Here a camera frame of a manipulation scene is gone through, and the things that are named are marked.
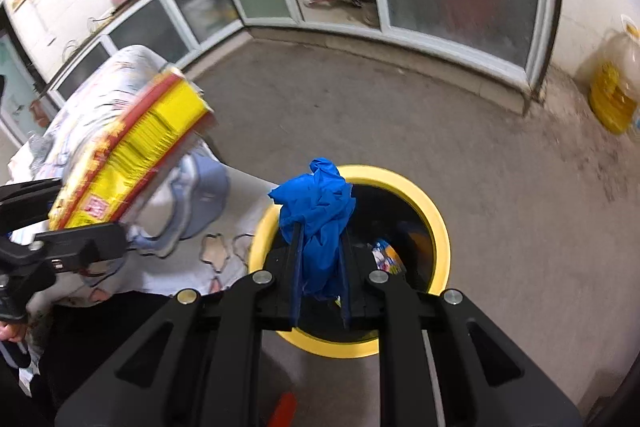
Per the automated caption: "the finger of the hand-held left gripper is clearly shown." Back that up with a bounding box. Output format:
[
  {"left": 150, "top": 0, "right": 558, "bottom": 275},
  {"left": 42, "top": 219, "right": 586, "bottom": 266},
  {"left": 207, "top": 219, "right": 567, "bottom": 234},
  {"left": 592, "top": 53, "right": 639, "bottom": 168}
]
[
  {"left": 32, "top": 222, "right": 128, "bottom": 277},
  {"left": 0, "top": 179, "right": 63, "bottom": 232}
]

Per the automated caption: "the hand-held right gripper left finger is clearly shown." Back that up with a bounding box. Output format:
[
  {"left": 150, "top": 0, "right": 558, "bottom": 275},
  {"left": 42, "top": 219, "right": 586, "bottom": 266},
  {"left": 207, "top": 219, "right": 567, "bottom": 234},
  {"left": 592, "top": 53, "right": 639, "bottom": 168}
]
[{"left": 54, "top": 221, "right": 306, "bottom": 427}]

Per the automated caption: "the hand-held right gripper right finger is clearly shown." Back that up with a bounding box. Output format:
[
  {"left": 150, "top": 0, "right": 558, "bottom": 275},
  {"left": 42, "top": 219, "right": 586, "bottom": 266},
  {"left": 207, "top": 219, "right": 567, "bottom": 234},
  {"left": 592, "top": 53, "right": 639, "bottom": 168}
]
[{"left": 341, "top": 227, "right": 584, "bottom": 427}]

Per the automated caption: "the yellow-rimmed black trash bin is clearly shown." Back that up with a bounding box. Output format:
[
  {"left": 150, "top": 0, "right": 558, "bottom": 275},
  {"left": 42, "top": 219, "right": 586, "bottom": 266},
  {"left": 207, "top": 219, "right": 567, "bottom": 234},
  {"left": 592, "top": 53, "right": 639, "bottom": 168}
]
[{"left": 247, "top": 164, "right": 452, "bottom": 359}]

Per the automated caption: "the yellow and red snack packet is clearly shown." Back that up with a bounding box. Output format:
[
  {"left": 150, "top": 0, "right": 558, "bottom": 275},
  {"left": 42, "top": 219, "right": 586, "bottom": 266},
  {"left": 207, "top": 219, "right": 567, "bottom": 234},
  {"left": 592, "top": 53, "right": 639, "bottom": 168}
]
[{"left": 48, "top": 67, "right": 218, "bottom": 231}]

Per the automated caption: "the person's left hand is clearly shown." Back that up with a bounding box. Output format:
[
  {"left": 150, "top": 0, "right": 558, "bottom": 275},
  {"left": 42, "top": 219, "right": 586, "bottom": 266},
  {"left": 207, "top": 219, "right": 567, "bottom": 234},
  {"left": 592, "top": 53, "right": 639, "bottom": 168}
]
[{"left": 0, "top": 321, "right": 26, "bottom": 344}]

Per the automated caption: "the colourful printed wrapper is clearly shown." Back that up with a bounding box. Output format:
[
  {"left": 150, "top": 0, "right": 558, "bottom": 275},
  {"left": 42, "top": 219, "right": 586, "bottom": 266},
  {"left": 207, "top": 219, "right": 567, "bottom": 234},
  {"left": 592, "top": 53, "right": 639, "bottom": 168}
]
[{"left": 372, "top": 239, "right": 407, "bottom": 276}]

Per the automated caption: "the large yellow oil jug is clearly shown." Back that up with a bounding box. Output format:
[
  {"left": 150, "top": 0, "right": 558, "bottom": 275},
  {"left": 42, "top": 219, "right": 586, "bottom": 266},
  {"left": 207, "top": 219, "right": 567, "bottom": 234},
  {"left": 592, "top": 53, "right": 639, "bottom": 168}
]
[{"left": 589, "top": 14, "right": 640, "bottom": 136}]

